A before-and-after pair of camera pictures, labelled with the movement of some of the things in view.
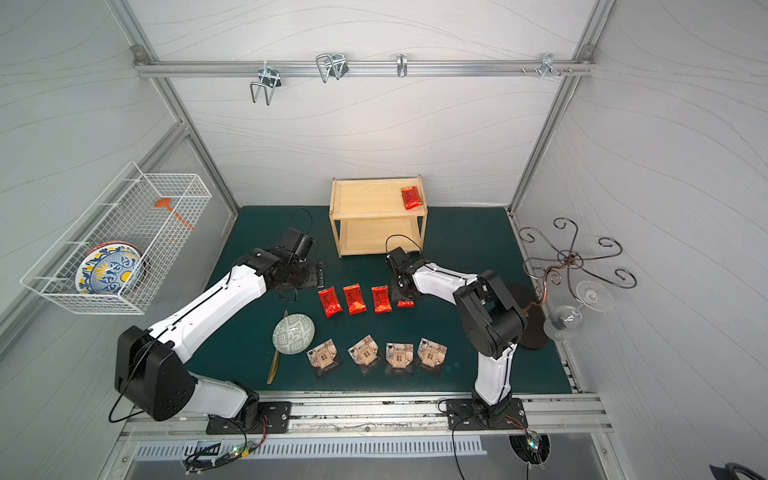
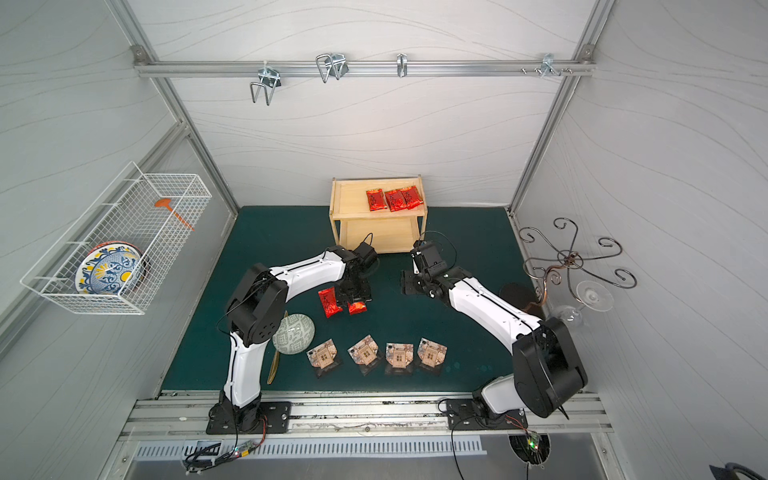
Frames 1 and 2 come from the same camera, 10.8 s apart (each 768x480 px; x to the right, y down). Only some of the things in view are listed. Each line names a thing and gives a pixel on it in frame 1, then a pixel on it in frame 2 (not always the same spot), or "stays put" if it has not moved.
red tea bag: (331, 304) stays put
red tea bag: (381, 299) → (376, 199)
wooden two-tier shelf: (373, 216) stays put
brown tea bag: (365, 351) stays put
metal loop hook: (328, 64) stays put
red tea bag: (355, 299) stays put
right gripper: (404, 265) → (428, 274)
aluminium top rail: (367, 68) stays put
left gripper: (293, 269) → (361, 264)
